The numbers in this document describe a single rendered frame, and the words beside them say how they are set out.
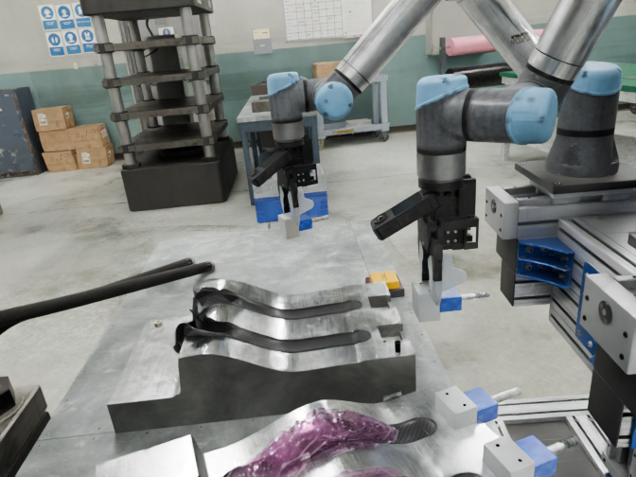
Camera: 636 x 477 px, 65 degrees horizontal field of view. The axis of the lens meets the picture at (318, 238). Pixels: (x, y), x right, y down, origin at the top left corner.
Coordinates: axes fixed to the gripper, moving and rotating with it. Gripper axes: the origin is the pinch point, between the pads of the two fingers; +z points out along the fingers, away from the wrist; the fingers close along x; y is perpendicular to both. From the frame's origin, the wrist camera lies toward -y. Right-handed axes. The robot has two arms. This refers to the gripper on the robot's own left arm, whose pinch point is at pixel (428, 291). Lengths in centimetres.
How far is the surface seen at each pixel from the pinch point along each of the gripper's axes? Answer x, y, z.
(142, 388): -6, -50, 9
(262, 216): 312, -54, 88
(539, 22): 647, 330, -39
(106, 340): 20, -66, 15
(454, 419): -22.4, -2.5, 7.9
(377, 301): 11.0, -7.4, 7.3
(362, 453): -28.6, -15.9, 5.9
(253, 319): 3.4, -31.2, 3.9
